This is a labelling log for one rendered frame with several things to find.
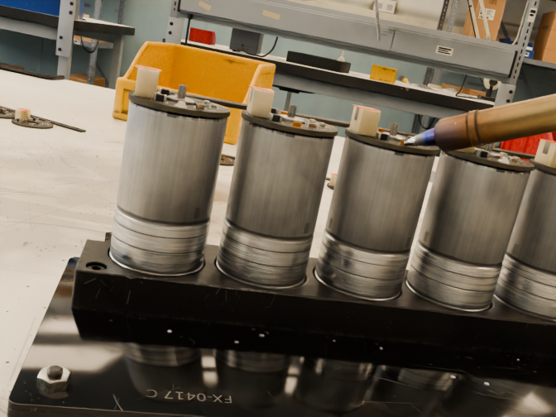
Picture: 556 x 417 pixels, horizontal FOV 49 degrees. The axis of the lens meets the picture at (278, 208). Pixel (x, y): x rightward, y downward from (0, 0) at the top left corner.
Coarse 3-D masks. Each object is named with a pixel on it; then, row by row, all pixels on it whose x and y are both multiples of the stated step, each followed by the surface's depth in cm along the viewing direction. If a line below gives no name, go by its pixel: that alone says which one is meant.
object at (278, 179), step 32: (256, 128) 15; (256, 160) 15; (288, 160) 15; (320, 160) 15; (256, 192) 15; (288, 192) 15; (320, 192) 16; (224, 224) 16; (256, 224) 15; (288, 224) 15; (224, 256) 16; (256, 256) 15; (288, 256) 16; (288, 288) 16
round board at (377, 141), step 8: (352, 136) 16; (360, 136) 16; (368, 136) 16; (376, 136) 16; (384, 136) 15; (408, 136) 17; (376, 144) 15; (384, 144) 15; (392, 144) 15; (416, 152) 15; (424, 152) 15; (432, 152) 16
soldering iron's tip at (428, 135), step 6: (426, 132) 15; (432, 132) 15; (414, 138) 15; (420, 138) 15; (426, 138) 15; (432, 138) 15; (408, 144) 15; (414, 144) 15; (420, 144) 15; (426, 144) 15; (432, 144) 15
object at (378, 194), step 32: (352, 160) 16; (384, 160) 15; (416, 160) 15; (352, 192) 16; (384, 192) 15; (416, 192) 16; (352, 224) 16; (384, 224) 16; (416, 224) 16; (320, 256) 17; (352, 256) 16; (384, 256) 16; (352, 288) 16; (384, 288) 16
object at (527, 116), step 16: (544, 96) 13; (480, 112) 14; (496, 112) 14; (512, 112) 13; (528, 112) 13; (544, 112) 13; (448, 128) 14; (464, 128) 14; (480, 128) 14; (496, 128) 14; (512, 128) 14; (528, 128) 13; (544, 128) 13; (448, 144) 14; (464, 144) 14; (480, 144) 14
